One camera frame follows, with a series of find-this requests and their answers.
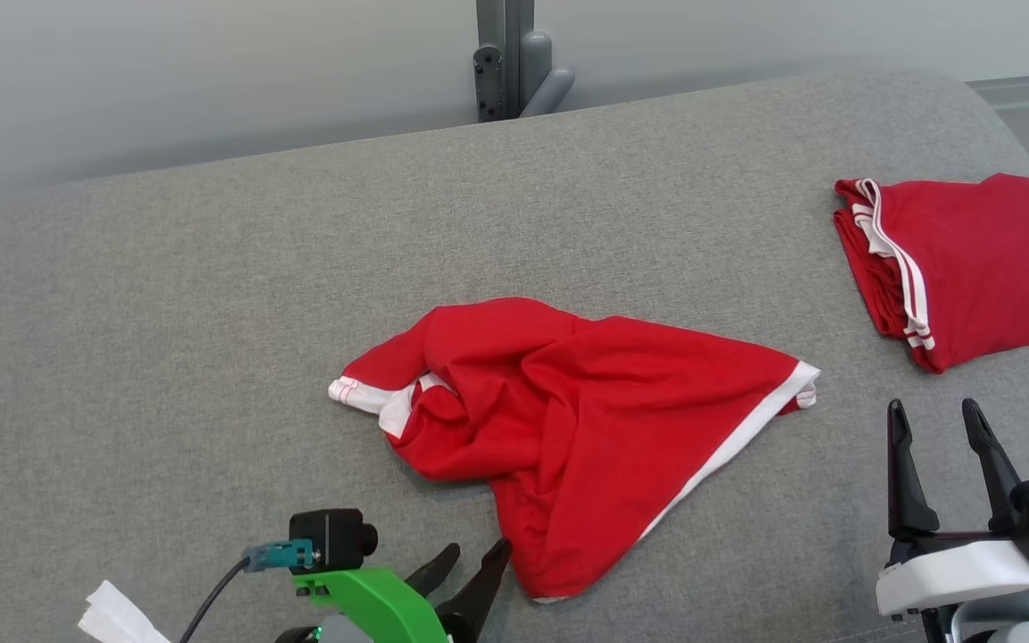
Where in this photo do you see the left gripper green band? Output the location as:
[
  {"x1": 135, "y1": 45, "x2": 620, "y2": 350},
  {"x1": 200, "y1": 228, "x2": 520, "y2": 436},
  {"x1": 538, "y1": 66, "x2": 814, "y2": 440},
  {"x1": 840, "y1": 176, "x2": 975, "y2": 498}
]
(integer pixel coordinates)
[{"x1": 275, "y1": 537, "x2": 514, "y2": 643}]

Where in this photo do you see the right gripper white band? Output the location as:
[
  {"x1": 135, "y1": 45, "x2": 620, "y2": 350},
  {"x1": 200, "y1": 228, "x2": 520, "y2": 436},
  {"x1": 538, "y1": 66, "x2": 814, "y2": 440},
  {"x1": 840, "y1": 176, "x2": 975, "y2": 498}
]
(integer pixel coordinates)
[{"x1": 876, "y1": 397, "x2": 1029, "y2": 643}]

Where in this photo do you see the red shirt with white hem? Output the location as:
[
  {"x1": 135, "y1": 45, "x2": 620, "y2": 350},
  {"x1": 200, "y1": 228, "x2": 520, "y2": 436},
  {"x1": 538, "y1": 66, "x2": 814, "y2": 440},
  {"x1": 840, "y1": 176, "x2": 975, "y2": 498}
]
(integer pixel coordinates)
[{"x1": 328, "y1": 297, "x2": 823, "y2": 604}]

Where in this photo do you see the red jersey with black letters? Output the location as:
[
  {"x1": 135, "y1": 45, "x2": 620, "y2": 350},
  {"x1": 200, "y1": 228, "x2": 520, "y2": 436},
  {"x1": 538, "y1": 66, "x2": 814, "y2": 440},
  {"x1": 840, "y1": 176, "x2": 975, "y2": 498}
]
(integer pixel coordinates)
[{"x1": 833, "y1": 172, "x2": 1029, "y2": 374}]

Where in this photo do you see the grey fabric sofa cushion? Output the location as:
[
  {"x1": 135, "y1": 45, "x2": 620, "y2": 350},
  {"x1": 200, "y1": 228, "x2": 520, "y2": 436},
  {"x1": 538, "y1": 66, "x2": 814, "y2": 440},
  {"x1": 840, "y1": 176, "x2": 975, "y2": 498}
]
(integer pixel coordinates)
[{"x1": 0, "y1": 67, "x2": 1029, "y2": 643}]

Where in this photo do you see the white paper tag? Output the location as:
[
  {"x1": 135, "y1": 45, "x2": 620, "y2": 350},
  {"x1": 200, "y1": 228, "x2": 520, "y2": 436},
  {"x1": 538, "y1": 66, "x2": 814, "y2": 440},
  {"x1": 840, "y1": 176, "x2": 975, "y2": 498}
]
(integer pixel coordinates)
[{"x1": 77, "y1": 580, "x2": 172, "y2": 643}]

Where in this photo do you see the left camera cable teal plug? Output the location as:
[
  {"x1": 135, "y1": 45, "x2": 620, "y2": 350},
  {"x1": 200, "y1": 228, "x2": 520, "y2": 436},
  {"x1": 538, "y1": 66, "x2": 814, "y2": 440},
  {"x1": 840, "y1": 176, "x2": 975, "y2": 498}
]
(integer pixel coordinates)
[{"x1": 177, "y1": 539, "x2": 315, "y2": 643}]

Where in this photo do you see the grey metal post bracket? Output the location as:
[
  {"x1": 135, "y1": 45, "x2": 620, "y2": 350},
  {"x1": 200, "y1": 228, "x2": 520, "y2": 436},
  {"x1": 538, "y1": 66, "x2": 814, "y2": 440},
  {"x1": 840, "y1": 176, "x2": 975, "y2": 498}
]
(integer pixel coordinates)
[{"x1": 473, "y1": 0, "x2": 576, "y2": 123}]

